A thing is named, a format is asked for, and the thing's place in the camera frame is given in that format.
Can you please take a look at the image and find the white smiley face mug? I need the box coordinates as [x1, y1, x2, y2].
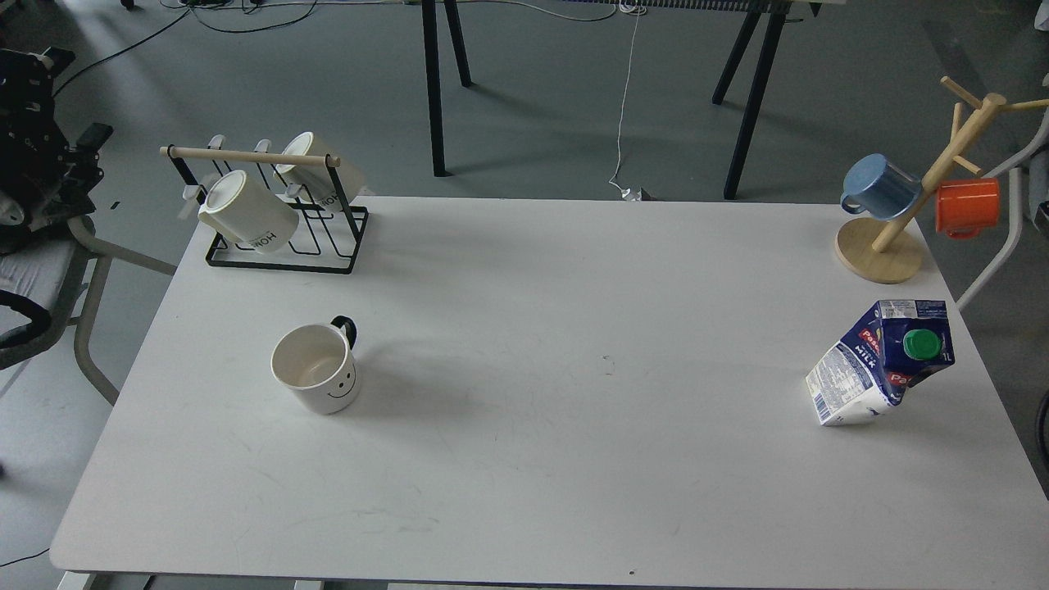
[270, 316, 362, 415]

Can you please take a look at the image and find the blue white milk carton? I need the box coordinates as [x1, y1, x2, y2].
[805, 299, 956, 426]

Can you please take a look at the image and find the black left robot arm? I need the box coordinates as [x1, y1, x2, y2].
[1, 46, 113, 255]

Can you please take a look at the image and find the white mug rear on rack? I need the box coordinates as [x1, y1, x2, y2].
[274, 131, 367, 213]

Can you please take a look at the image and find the white mug on rack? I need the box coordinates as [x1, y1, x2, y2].
[274, 131, 367, 213]
[198, 170, 299, 253]

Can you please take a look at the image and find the white mug front on rack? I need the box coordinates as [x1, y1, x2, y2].
[198, 170, 299, 253]

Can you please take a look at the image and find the wooden mug tree stand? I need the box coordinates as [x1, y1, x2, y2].
[835, 77, 1047, 285]

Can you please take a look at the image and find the blue mug on tree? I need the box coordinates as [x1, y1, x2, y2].
[840, 153, 923, 222]

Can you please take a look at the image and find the black legged background table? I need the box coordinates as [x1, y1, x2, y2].
[406, 0, 820, 201]

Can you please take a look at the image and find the orange mug on tree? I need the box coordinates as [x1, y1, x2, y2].
[934, 180, 1001, 239]

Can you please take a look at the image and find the grey office chair left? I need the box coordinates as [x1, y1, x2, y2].
[0, 123, 177, 406]

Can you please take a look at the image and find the black wire mug rack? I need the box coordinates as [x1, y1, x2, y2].
[160, 136, 370, 274]

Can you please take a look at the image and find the white cable on floor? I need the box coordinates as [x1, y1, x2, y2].
[607, 0, 652, 202]

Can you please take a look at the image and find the black cable on floor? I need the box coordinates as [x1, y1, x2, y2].
[51, 0, 320, 98]

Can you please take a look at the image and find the white chair frame right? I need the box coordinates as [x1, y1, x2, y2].
[956, 111, 1049, 312]

